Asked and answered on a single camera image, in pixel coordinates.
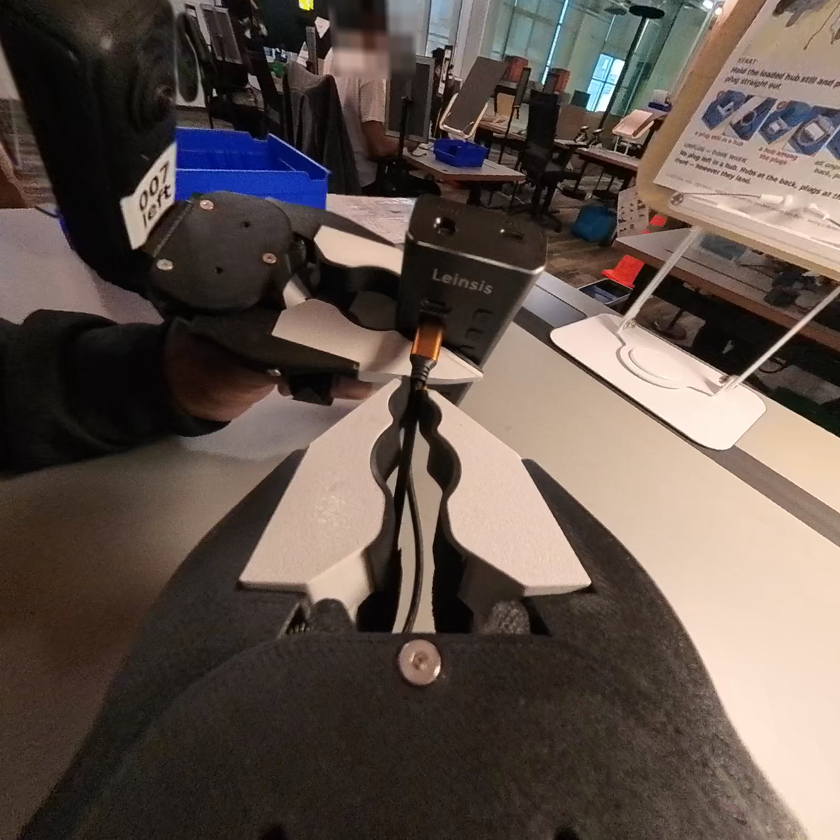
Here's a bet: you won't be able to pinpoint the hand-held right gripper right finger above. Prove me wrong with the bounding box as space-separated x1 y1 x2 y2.
423 392 593 624

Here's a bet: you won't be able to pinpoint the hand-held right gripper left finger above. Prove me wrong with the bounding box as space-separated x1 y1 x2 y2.
238 381 404 624

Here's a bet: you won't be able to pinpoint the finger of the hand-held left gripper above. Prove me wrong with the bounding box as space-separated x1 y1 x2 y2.
271 297 484 385
312 223 409 280

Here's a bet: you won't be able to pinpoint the blue plastic bin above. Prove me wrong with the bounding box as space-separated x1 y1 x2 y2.
433 138 490 167
174 126 331 212

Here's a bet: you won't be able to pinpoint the black cable orange plug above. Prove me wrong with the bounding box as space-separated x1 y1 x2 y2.
390 325 450 634

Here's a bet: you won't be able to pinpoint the slim black USB hub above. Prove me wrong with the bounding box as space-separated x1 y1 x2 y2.
394 193 549 404

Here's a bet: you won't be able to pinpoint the person's left forearm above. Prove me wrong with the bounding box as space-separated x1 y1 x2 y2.
0 308 227 475

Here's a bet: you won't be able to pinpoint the printed paper sheets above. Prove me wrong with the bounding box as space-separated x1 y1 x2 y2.
328 196 421 244

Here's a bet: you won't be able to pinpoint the black jacket on chair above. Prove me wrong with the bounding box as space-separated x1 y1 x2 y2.
282 62 362 194

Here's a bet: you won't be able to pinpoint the wooden office desk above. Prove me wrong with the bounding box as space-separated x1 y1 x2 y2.
403 147 526 204

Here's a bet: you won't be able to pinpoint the black computer monitor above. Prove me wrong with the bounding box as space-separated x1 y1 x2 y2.
387 56 437 142

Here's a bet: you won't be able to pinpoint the grey monitor back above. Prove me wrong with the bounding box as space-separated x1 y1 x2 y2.
441 56 508 142

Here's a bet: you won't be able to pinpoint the white monitor stand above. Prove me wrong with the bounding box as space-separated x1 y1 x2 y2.
550 226 840 452

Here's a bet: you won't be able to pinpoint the black mesh office chair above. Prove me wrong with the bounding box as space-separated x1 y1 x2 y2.
518 88 578 211

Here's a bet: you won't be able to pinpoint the orange traffic cone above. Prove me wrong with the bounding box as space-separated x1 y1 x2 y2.
602 252 647 286

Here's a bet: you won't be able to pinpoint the dark wooden table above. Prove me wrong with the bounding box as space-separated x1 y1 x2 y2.
613 226 840 349

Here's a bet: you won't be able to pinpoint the black floor lamp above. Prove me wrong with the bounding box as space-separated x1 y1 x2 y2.
604 5 667 132

